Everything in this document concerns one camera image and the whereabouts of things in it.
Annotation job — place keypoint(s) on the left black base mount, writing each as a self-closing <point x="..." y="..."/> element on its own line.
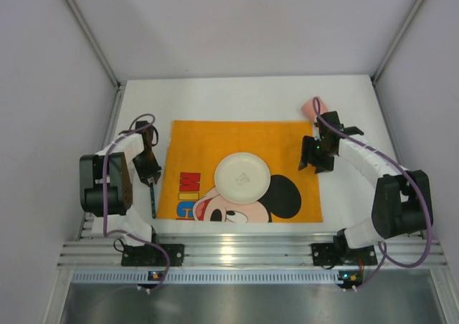
<point x="148" y="256"/>

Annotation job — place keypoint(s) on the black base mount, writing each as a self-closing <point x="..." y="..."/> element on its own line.
<point x="328" y="256"/>
<point x="148" y="256"/>

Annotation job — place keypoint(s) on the aluminium rail frame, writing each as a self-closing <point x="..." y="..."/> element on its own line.
<point x="213" y="259"/>

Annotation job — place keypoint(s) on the left aluminium corner post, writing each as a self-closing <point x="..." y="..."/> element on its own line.
<point x="92" y="41"/>

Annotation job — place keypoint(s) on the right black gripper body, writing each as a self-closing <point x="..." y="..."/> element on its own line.
<point x="315" y="160"/>

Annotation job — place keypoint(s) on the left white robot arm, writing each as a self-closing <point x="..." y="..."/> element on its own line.
<point x="116" y="185"/>

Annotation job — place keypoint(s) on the pink cup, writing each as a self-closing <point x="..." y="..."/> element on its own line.
<point x="308" y="108"/>

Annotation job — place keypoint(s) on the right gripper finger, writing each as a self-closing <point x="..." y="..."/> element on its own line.
<point x="307" y="144"/>
<point x="325" y="164"/>

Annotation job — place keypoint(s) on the orange Mickey Mouse placemat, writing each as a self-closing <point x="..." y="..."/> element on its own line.
<point x="195" y="149"/>

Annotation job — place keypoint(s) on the right aluminium corner post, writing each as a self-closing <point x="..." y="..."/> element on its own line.
<point x="406" y="24"/>

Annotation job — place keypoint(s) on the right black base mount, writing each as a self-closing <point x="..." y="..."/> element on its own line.
<point x="328" y="256"/>

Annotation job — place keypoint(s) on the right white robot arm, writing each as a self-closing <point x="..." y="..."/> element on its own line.
<point x="401" y="202"/>

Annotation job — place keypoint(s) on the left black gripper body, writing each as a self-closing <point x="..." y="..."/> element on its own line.
<point x="150" y="177"/>

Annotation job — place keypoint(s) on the aluminium corner post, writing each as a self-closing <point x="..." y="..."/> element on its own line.
<point x="92" y="41"/>
<point x="406" y="24"/>

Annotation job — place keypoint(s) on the fork with green handle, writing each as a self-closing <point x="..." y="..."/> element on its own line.
<point x="153" y="201"/>

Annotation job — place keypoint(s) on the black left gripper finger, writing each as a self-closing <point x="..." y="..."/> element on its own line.
<point x="145" y="179"/>
<point x="157" y="176"/>

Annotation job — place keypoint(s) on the cream round plate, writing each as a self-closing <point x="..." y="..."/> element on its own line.
<point x="242" y="178"/>

